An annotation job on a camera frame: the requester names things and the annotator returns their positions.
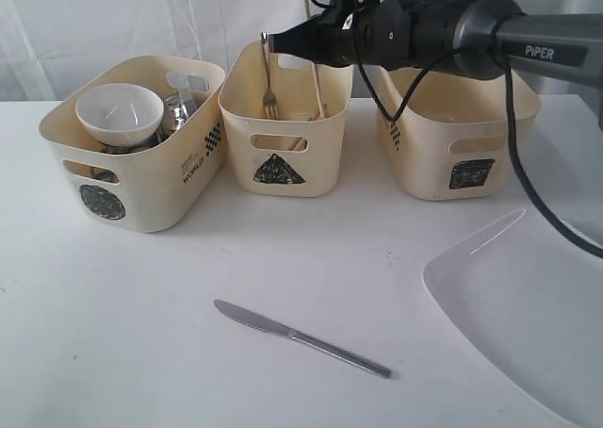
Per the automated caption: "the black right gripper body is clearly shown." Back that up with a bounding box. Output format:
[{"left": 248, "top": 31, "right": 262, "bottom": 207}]
[{"left": 324, "top": 0, "right": 464, "bottom": 71}]

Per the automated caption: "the wooden chopstick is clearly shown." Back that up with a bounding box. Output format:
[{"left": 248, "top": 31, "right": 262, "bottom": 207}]
[
  {"left": 288, "top": 112, "right": 322, "bottom": 152},
  {"left": 303, "top": 0, "right": 327, "bottom": 119}
]

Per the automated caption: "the stainless steel fork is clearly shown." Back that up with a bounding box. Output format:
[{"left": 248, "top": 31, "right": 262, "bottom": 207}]
[{"left": 260, "top": 32, "right": 278, "bottom": 120}]

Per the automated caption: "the stainless steel bowl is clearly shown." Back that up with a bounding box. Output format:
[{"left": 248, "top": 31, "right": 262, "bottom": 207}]
[{"left": 157, "top": 89, "right": 208, "bottom": 141}]

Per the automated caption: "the stainless steel cup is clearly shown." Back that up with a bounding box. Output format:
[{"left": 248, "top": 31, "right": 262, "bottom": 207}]
[
  {"left": 85, "top": 166, "right": 120, "bottom": 184},
  {"left": 100, "top": 136, "right": 160, "bottom": 156}
]

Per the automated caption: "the white ceramic bowl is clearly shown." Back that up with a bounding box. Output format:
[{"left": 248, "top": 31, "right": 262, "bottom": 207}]
[{"left": 75, "top": 83, "right": 164, "bottom": 147}]

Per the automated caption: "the cream bin with circle mark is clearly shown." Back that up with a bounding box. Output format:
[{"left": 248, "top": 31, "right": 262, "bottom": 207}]
[{"left": 39, "top": 56, "right": 228, "bottom": 233}]

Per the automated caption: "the stainless steel knife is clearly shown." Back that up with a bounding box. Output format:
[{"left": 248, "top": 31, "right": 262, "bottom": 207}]
[{"left": 213, "top": 299, "right": 393, "bottom": 379}]

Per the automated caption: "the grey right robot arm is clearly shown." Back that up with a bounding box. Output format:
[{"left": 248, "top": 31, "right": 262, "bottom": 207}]
[{"left": 268, "top": 0, "right": 602, "bottom": 89}]

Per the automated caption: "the cream bin with triangle mark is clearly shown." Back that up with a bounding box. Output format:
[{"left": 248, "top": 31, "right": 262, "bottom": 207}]
[{"left": 219, "top": 41, "right": 353, "bottom": 197}]

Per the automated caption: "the cream bin with square mark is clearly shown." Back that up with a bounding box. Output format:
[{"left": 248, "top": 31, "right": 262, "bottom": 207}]
[{"left": 377, "top": 72, "right": 513, "bottom": 201}]

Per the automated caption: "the white curtain backdrop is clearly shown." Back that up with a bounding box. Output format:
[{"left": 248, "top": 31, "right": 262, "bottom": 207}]
[{"left": 0, "top": 0, "right": 603, "bottom": 119}]

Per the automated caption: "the white rectangular plate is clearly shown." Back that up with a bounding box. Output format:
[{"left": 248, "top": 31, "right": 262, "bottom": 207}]
[{"left": 422, "top": 208, "right": 602, "bottom": 427}]

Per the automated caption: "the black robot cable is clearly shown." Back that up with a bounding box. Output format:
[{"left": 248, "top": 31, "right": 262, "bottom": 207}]
[{"left": 308, "top": 0, "right": 603, "bottom": 259}]

